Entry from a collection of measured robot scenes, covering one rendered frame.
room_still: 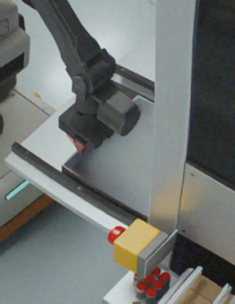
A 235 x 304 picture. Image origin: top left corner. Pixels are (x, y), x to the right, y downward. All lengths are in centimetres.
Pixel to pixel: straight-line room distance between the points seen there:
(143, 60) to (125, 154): 32
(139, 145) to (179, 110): 53
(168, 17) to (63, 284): 158
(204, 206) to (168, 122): 17
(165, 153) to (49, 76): 198
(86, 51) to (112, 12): 216
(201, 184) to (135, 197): 38
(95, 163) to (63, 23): 40
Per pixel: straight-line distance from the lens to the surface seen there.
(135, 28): 339
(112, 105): 137
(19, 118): 256
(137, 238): 128
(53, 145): 163
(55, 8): 131
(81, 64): 133
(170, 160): 118
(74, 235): 256
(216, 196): 117
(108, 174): 157
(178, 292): 129
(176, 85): 106
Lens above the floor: 207
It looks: 47 degrees down
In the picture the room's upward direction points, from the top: straight up
